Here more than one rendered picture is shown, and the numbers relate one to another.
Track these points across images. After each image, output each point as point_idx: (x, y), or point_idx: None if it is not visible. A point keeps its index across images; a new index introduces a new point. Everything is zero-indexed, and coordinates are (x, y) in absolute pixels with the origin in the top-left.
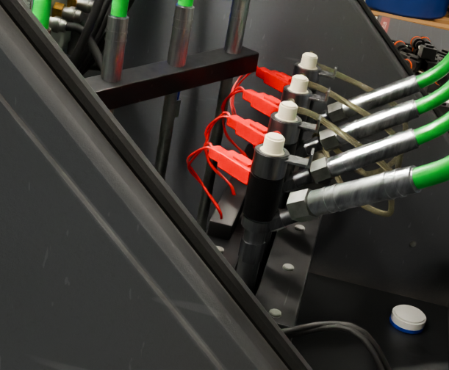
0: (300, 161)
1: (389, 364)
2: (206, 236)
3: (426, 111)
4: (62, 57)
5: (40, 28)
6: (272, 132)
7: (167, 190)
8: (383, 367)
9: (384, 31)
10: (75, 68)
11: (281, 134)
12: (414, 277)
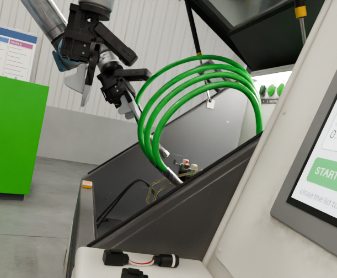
0: (176, 163)
1: (129, 185)
2: (166, 126)
3: (153, 163)
4: (187, 111)
5: (191, 108)
6: (187, 160)
7: (171, 121)
8: (131, 182)
9: (200, 171)
10: (187, 113)
11: (185, 159)
12: None
